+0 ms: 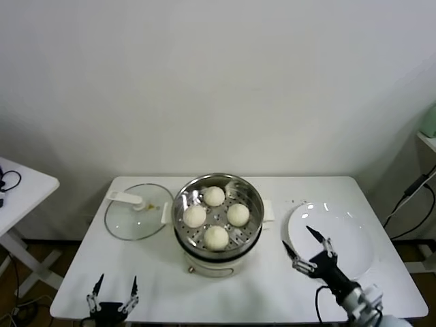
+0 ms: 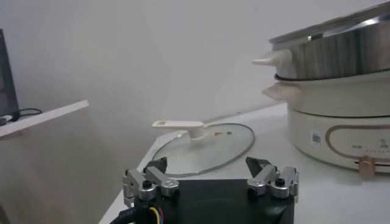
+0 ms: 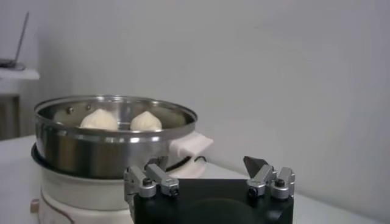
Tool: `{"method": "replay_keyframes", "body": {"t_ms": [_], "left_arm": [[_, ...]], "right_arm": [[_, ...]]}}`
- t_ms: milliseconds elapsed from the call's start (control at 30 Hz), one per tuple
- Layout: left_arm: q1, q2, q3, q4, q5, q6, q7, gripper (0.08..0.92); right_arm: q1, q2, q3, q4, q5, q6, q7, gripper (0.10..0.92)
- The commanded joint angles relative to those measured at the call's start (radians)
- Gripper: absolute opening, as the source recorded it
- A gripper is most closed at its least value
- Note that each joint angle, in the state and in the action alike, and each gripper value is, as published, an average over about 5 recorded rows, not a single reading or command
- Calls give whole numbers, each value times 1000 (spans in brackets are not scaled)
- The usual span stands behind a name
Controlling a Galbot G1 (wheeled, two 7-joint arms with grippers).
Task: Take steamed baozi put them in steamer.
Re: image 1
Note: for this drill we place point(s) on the white steamed baozi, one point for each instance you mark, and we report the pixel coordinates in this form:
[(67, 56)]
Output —
[(195, 217), (214, 196), (216, 238), (238, 214)]

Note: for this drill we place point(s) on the white electric cooking pot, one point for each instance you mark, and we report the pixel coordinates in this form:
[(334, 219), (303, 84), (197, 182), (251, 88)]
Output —
[(211, 269)]

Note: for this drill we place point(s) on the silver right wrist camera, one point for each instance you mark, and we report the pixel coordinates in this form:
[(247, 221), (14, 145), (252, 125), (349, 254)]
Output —
[(373, 294)]

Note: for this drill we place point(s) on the white side table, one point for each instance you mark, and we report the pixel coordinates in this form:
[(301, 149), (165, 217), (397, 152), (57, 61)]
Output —
[(30, 194)]

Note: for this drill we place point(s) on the pale green container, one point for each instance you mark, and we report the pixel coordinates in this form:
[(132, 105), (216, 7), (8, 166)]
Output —
[(431, 122)]

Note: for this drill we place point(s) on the white shelf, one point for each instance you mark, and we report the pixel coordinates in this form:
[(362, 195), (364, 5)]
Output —
[(429, 139)]

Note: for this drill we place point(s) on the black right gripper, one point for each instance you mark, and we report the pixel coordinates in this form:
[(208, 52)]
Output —
[(327, 267)]

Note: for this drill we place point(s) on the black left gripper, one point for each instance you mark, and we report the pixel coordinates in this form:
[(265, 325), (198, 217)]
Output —
[(109, 311)]

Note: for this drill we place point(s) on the white round plate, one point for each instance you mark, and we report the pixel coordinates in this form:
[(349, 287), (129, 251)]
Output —
[(347, 238)]

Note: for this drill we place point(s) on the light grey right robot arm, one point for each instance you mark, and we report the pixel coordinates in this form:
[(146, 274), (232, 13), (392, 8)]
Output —
[(352, 300)]

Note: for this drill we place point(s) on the stainless steel steamer basket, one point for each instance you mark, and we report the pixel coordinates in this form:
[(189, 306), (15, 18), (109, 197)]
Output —
[(190, 190)]

